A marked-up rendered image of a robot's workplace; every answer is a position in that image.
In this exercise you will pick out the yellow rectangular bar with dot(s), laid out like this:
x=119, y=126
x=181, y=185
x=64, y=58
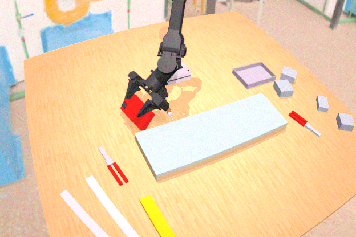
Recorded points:
x=157, y=219

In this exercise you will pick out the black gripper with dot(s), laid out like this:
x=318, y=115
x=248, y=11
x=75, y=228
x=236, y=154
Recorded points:
x=154, y=83

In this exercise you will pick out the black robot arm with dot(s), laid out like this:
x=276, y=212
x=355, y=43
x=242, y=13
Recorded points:
x=172, y=49

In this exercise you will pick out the white flat strip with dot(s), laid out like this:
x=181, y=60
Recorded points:
x=111, y=208
x=80, y=212

